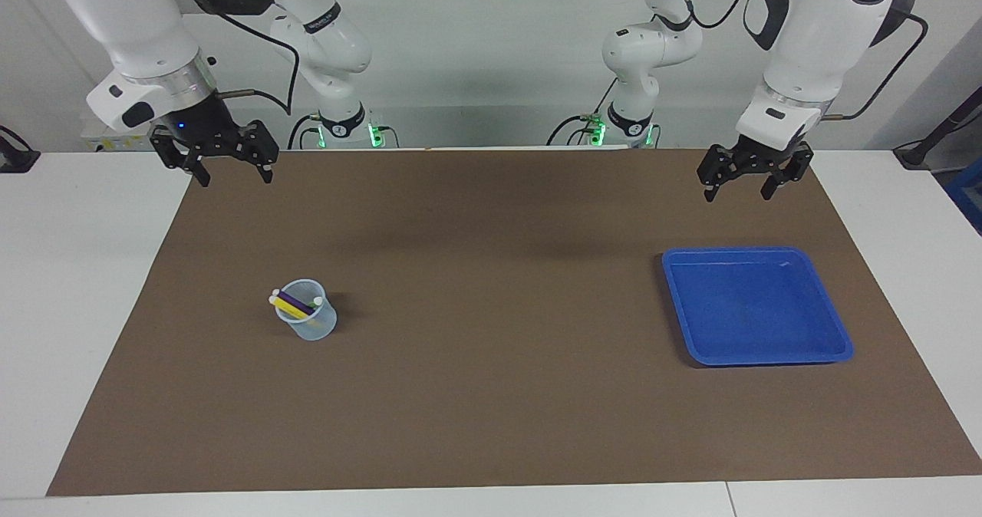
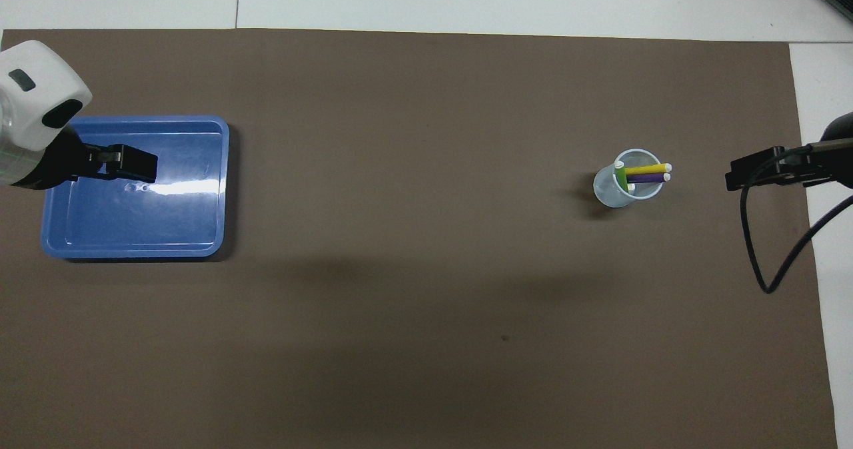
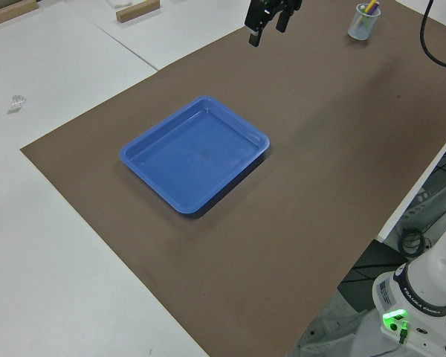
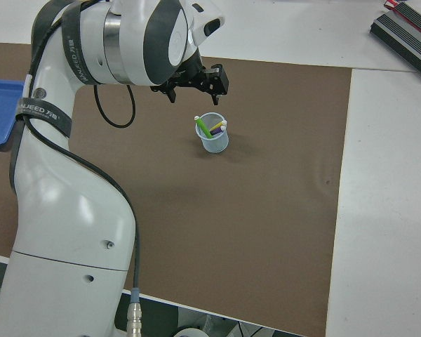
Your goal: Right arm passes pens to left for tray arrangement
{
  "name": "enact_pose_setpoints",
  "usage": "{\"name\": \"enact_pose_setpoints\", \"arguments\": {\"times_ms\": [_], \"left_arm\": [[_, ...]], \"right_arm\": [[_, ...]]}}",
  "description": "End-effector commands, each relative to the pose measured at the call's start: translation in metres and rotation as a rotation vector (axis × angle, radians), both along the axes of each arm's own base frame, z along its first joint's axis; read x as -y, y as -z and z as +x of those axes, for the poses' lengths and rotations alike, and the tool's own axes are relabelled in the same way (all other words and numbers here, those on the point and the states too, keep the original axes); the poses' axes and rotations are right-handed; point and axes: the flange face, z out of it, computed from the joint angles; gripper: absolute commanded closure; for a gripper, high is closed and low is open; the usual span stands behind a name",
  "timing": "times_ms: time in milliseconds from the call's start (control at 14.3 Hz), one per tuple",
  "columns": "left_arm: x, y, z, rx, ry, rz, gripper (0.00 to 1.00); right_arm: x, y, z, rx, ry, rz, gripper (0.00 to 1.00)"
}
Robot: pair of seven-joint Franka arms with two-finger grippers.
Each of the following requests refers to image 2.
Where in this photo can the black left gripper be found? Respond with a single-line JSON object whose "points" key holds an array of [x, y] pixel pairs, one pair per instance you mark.
{"points": [[56, 166]]}

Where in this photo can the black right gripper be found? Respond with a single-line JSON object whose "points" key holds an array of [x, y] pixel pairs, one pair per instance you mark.
{"points": [[844, 168]]}

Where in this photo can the yellow pen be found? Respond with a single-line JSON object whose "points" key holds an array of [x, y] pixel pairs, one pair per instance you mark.
{"points": [[650, 168]]}

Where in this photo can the purple pen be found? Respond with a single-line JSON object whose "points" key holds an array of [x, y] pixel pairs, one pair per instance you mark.
{"points": [[650, 178]]}

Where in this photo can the green pen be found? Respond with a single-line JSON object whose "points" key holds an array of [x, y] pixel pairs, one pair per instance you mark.
{"points": [[622, 177]]}

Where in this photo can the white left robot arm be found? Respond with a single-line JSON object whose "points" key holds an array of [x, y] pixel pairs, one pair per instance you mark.
{"points": [[33, 92]]}

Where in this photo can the blue plastic tray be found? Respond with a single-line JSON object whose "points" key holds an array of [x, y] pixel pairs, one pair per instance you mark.
{"points": [[133, 226]]}

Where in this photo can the clear plastic cup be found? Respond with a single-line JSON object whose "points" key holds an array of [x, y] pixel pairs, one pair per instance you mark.
{"points": [[608, 192]]}

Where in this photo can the brown table mat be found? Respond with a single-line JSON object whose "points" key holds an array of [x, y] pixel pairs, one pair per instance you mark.
{"points": [[413, 236]]}

